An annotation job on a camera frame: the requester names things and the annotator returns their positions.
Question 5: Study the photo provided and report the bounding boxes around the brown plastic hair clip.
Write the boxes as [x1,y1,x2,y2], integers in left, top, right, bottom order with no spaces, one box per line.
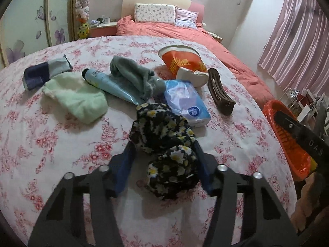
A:
[207,68,236,116]

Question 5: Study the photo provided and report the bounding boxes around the black floral scrunchie cloth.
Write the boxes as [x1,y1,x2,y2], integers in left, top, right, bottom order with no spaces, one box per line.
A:
[129,103,200,200]

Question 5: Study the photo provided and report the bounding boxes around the grey green sock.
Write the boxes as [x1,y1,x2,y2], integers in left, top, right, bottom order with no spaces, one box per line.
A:
[110,56,166,101]

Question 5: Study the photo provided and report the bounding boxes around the orange plastic trash basket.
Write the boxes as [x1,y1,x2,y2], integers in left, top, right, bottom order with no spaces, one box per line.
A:
[263,100,327,182]

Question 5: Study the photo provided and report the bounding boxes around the person's right hand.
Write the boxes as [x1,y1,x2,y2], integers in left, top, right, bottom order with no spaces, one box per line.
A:
[291,171,328,233]

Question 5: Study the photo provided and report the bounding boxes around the cluttered white shelf rack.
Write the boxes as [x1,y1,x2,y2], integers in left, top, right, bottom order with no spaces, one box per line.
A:
[279,88,328,135]

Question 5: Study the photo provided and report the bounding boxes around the pink striped curtain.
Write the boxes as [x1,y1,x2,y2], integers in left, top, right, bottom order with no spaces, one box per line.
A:
[258,0,328,95]

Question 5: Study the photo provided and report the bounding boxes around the light green towel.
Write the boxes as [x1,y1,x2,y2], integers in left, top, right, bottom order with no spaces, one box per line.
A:
[42,72,108,124]

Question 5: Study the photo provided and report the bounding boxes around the blue tissue pack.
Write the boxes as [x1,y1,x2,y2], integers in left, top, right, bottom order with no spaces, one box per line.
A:
[164,80,211,128]

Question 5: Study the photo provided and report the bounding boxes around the light blue cream tube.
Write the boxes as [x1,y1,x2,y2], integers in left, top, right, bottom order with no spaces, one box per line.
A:
[81,69,146,105]

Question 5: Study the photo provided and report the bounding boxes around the navy and grey wrapper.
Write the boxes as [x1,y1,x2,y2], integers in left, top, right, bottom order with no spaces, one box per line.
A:
[22,55,73,91]

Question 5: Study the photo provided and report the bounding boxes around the crushed red paper cup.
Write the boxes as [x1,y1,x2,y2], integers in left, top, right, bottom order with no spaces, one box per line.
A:
[158,45,209,87]

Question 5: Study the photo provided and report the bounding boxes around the striped pink pillow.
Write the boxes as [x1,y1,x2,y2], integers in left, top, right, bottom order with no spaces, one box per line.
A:
[176,7,198,29]

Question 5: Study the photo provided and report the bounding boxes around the pink white nightstand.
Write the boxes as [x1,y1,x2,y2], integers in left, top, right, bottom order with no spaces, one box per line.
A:
[89,22,117,37]

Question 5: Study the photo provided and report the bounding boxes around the floral white pillow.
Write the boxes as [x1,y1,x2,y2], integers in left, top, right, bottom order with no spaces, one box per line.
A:
[134,3,176,25]

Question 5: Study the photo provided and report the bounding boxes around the coral pink duvet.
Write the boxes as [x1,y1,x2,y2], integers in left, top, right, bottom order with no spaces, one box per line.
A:
[116,15,274,108]

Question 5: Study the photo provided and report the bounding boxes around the white mug on nightstand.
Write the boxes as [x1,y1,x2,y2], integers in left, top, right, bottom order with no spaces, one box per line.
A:
[104,17,111,24]

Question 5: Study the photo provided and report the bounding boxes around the wardrobe with flower doors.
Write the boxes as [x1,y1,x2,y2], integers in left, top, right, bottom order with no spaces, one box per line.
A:
[1,0,74,68]

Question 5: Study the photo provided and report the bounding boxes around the beige and pink headboard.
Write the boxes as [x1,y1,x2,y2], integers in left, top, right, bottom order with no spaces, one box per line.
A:
[120,0,205,23]

